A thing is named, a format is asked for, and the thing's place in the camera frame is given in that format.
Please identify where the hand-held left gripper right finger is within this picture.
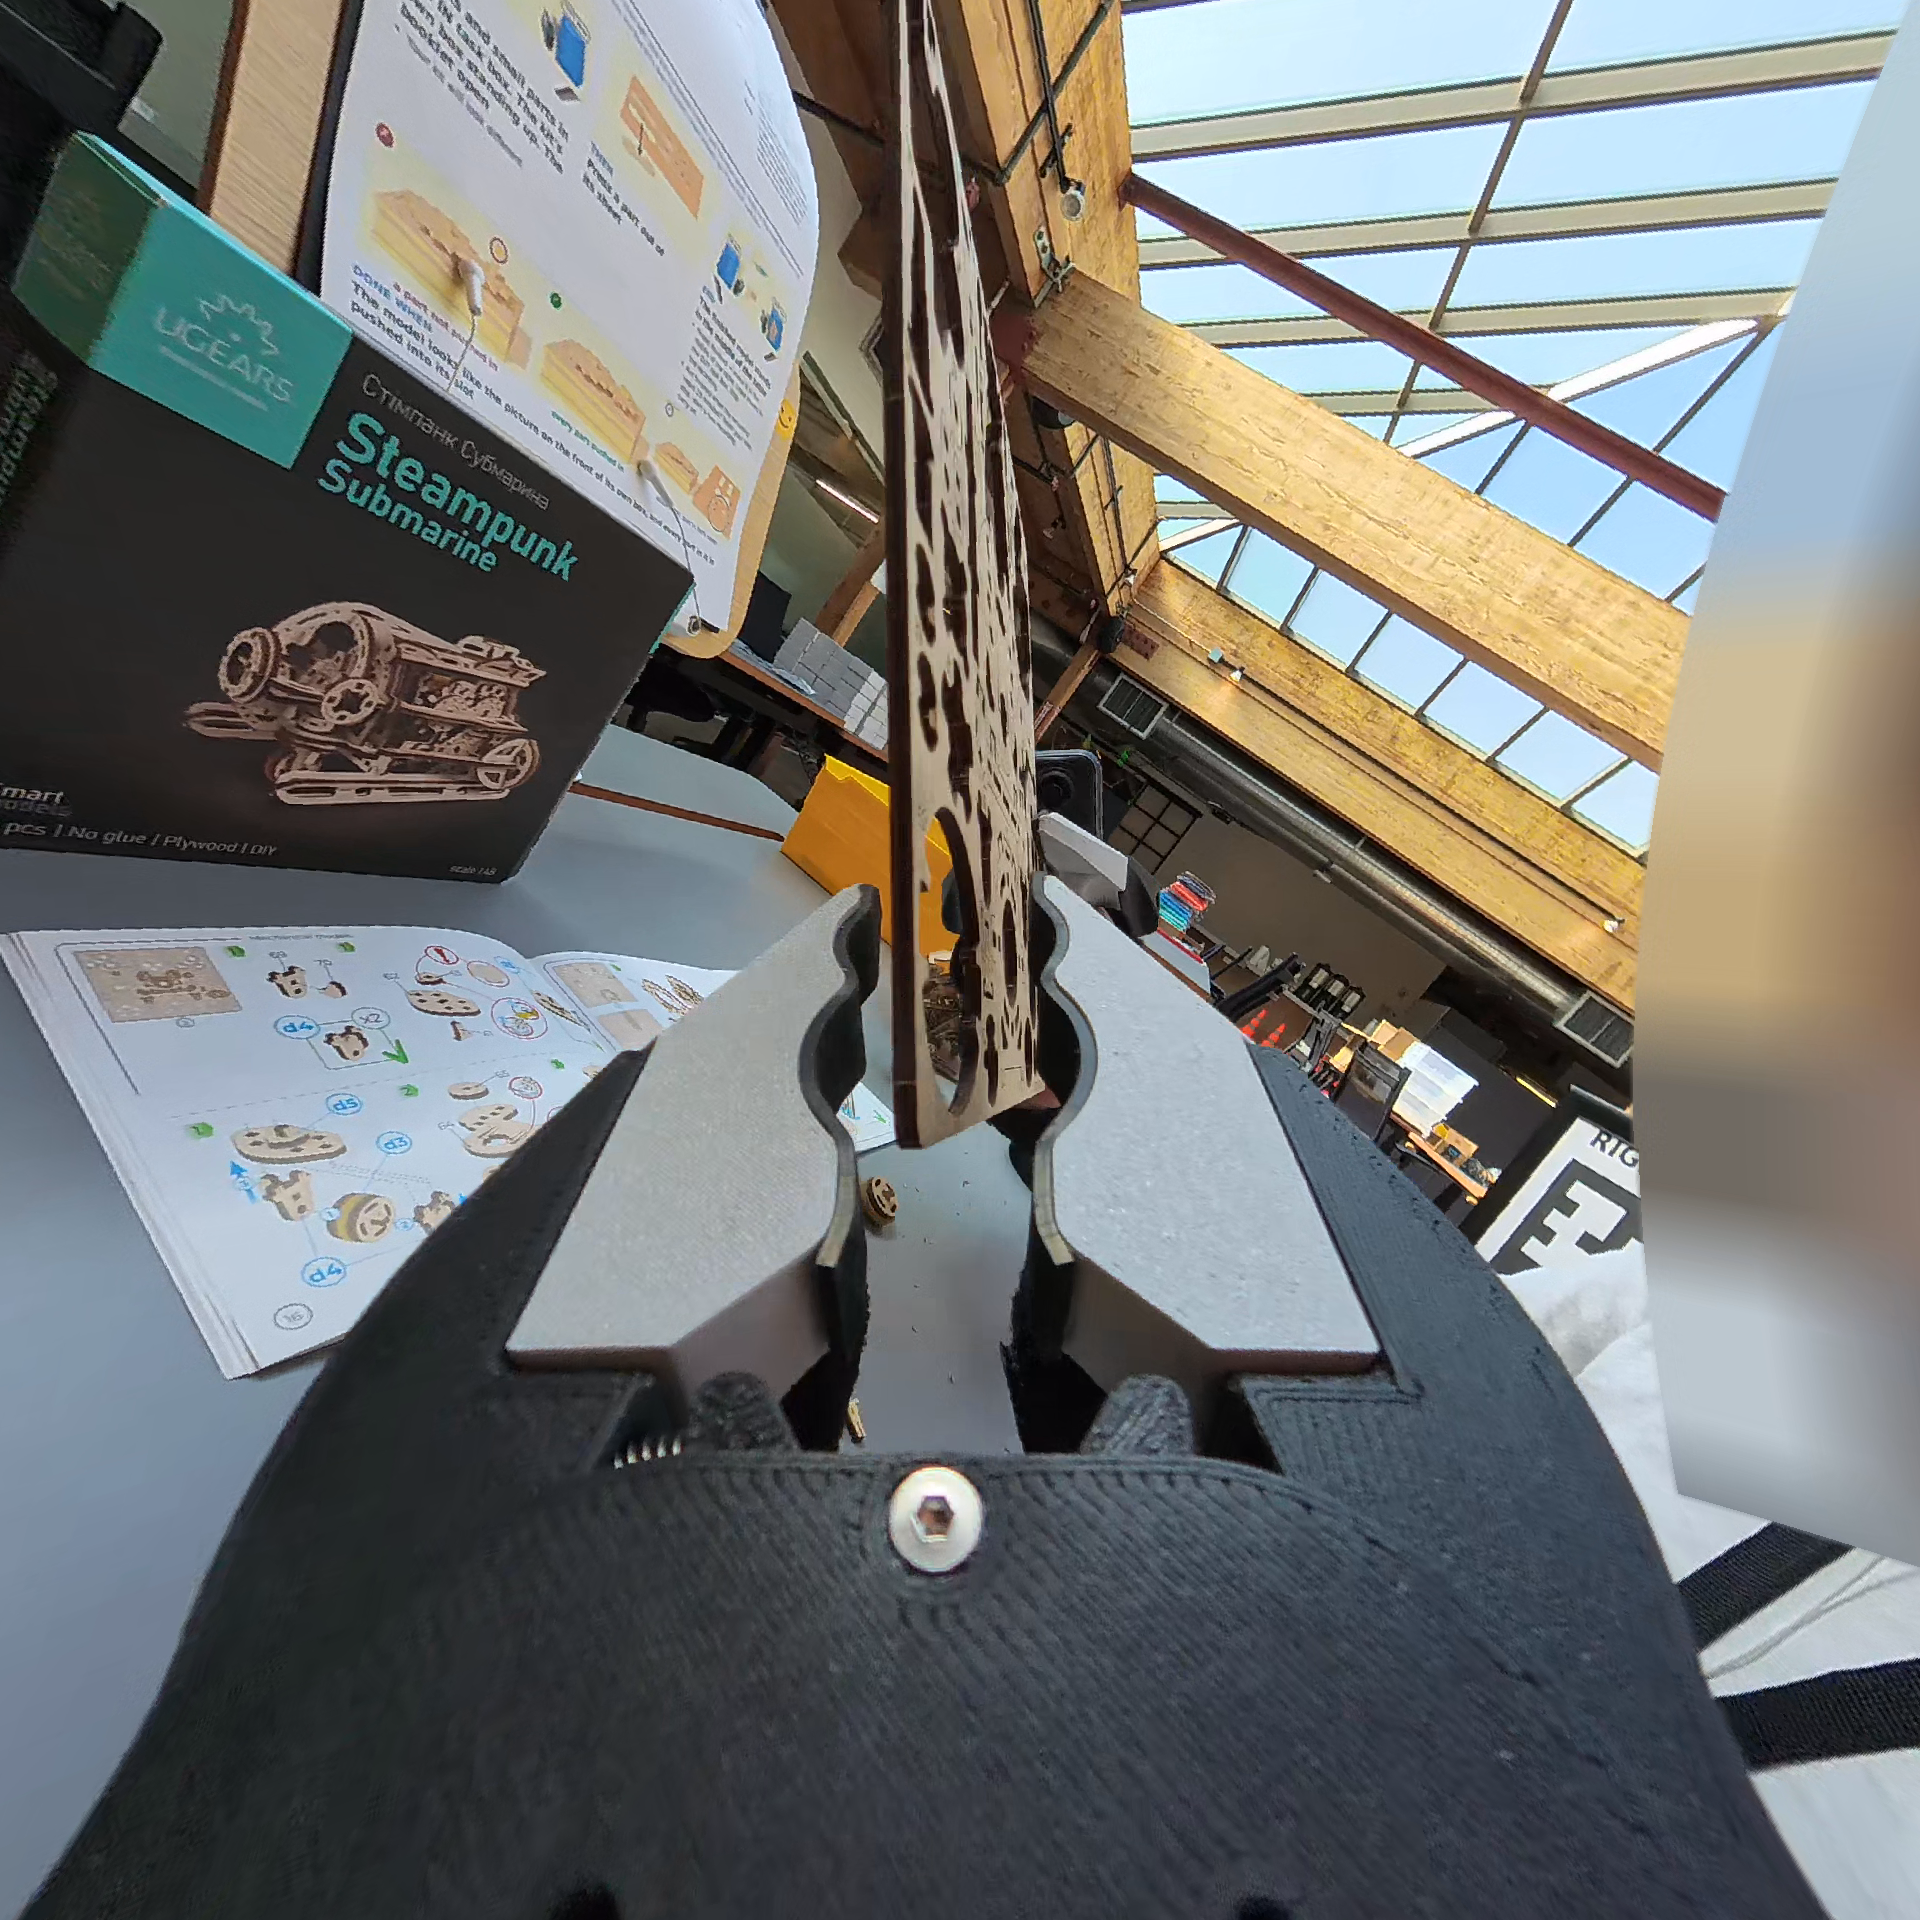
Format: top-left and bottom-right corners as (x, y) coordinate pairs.
(1001, 873), (1385, 1397)

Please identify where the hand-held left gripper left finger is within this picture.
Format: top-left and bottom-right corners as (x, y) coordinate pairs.
(506, 883), (880, 1458)

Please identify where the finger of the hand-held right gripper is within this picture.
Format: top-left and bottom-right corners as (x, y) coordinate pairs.
(1047, 815), (1140, 909)

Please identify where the plywood parts sheet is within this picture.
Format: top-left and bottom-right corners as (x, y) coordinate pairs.
(880, 0), (1047, 1154)

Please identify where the grey desk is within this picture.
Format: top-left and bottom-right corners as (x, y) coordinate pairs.
(0, 722), (1040, 1860)

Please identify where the yellow plastic bin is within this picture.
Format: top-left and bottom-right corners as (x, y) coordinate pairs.
(782, 756), (962, 958)

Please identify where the stack of small white boxes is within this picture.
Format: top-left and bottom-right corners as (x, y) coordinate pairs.
(772, 614), (892, 738)

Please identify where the framed marker code sign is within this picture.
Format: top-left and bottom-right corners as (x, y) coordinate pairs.
(1478, 1118), (1643, 1278)

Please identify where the person's white shirt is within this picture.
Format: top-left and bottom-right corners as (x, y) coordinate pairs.
(1495, 1263), (1920, 1920)

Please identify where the open instruction booklet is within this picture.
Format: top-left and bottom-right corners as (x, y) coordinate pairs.
(0, 926), (899, 1382)

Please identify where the black model kit box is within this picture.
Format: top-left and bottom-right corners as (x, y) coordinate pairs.
(0, 135), (696, 890)

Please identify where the paper instruction poster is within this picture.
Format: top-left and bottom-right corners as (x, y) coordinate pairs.
(319, 0), (823, 633)

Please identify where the metal ventilation duct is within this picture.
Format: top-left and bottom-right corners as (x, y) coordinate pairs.
(1035, 631), (1600, 1021)

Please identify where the black neck strap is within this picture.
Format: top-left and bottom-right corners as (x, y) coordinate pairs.
(1674, 1519), (1920, 1770)

